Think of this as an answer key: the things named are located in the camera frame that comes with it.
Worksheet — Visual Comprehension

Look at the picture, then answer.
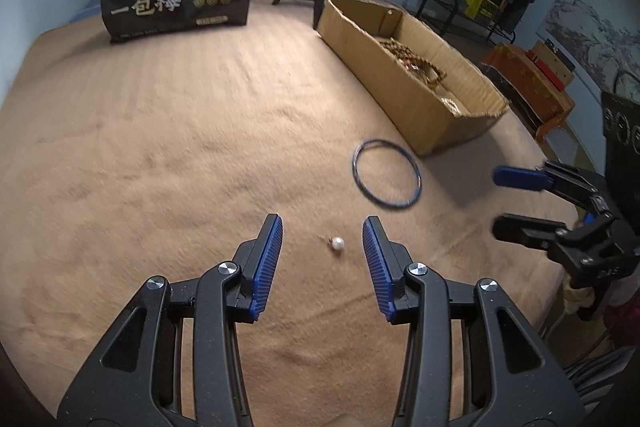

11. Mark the brown bead necklace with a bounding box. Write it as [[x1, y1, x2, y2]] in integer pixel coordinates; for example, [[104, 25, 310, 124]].
[[374, 34, 452, 93]]

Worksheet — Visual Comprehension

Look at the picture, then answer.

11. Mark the orange box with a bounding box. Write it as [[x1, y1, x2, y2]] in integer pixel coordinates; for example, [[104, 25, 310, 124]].
[[478, 43, 575, 143]]

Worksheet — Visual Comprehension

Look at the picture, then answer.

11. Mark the cardboard box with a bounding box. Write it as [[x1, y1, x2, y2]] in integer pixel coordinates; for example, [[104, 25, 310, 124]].
[[318, 0, 509, 157]]

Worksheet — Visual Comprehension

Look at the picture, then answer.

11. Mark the black metal rack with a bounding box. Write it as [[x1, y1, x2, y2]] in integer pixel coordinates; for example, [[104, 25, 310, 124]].
[[413, 0, 516, 46]]

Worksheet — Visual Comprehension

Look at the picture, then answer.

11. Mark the yellow box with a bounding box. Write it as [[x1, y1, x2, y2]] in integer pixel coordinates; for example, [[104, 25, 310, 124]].
[[464, 0, 500, 20]]

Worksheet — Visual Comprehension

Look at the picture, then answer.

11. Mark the single pearl pin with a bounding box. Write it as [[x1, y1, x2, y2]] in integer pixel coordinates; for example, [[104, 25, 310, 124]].
[[319, 235, 345, 254]]

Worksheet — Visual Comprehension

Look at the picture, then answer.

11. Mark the tan bed blanket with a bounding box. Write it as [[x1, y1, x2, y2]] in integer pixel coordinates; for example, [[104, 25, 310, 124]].
[[1, 0, 575, 426]]

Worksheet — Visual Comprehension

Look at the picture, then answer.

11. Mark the blue bangle ring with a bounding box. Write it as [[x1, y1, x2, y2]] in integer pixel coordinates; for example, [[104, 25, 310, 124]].
[[350, 137, 424, 210]]

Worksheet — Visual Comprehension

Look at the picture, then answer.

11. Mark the landscape wall painting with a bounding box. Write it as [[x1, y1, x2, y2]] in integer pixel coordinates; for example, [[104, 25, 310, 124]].
[[540, 0, 639, 101]]

